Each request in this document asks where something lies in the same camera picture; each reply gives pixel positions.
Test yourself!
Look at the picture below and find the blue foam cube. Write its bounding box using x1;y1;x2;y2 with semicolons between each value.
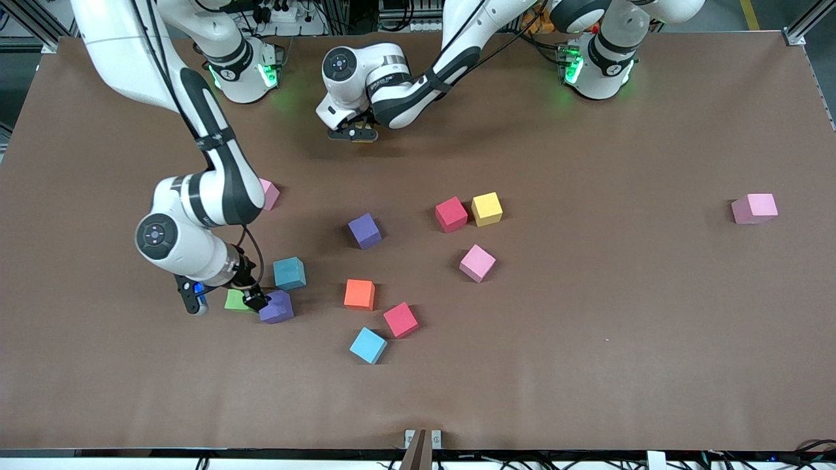
273;257;308;290
349;327;389;365

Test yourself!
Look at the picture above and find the purple foam cube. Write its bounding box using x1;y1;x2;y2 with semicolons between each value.
347;213;383;250
259;290;295;324

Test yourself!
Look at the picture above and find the orange foam cube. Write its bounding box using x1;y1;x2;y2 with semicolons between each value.
344;279;376;311

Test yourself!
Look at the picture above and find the white power strip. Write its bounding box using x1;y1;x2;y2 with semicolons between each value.
253;2;300;24

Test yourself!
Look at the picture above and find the red foam cube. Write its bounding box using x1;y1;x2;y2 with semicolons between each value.
383;302;420;339
435;196;469;234

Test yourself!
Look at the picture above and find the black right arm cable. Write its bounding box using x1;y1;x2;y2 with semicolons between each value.
236;225;265;291

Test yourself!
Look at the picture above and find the silver metal bracket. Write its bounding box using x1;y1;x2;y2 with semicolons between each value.
404;429;443;451

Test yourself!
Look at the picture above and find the brown camera post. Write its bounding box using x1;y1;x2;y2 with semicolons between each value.
398;429;430;470

